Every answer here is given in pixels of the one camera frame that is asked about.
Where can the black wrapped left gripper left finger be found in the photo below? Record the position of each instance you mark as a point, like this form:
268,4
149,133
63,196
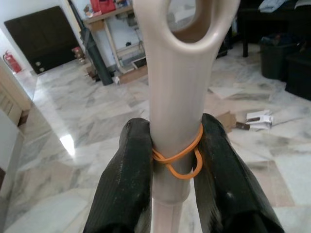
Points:
124,184

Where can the black wrapped left gripper right finger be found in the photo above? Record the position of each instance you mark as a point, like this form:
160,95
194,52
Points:
230,189

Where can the beige broom with dark bristles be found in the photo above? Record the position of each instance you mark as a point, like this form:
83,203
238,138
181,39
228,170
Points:
175,97

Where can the orange rubber band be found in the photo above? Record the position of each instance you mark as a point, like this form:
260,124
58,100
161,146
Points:
181,175

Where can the torn brown cardboard scrap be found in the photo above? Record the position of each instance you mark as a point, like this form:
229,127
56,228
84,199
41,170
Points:
229,120

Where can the brown cardboard sheet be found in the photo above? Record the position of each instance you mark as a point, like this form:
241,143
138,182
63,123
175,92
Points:
133,75

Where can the dark grey rolled bag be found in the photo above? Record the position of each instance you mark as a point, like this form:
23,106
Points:
97,58

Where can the black storage box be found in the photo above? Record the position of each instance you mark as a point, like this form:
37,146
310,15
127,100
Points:
300,77

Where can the black plastic bin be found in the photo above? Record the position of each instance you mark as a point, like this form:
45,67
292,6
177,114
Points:
277,58

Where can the pale wooden door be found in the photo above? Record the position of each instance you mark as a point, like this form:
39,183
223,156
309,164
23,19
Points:
12,97

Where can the pale wooden workbench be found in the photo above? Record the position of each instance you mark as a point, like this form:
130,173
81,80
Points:
111,26

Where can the red fire extinguisher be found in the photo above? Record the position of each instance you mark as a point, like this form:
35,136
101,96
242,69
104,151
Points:
13,61

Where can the dark brown cabinet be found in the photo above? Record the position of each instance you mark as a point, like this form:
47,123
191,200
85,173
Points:
41,38

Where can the black table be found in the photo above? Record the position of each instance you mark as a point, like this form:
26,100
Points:
267,21

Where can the red box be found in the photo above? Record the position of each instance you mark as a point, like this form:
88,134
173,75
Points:
102,6

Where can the light blue cloth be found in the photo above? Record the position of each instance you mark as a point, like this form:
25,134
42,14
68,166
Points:
274,5

